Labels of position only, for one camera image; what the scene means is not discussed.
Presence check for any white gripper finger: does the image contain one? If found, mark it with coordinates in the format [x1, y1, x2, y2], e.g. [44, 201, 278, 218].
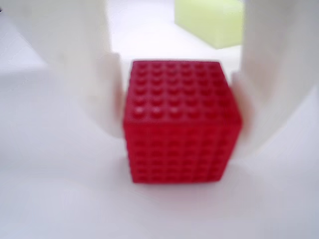
[4, 0, 125, 138]
[231, 0, 319, 160]

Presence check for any red studded cube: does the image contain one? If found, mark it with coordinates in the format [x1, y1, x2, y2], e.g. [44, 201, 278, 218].
[122, 59, 244, 185]

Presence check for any pale yellow rectangular block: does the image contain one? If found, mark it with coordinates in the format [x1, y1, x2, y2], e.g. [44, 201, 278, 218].
[174, 0, 244, 50]

